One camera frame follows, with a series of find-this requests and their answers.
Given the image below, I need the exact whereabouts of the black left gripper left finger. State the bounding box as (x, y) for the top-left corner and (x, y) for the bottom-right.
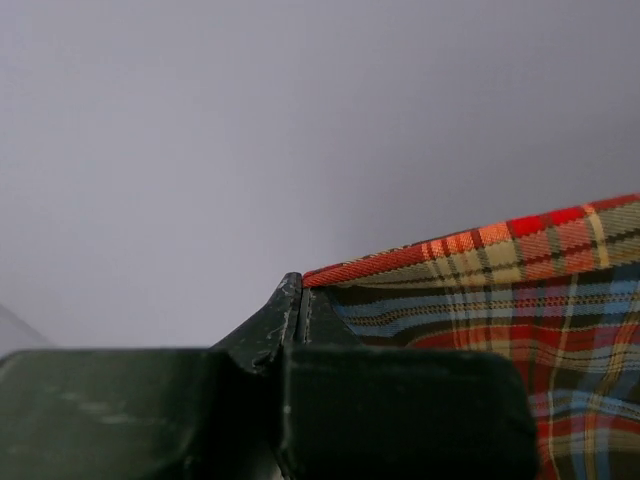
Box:
(1, 273), (302, 479)

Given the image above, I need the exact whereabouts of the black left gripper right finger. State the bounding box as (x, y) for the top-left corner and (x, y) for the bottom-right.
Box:
(282, 289), (539, 479)

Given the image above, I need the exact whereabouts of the plaid long sleeve shirt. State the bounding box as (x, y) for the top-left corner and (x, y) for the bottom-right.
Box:
(303, 194), (639, 479)

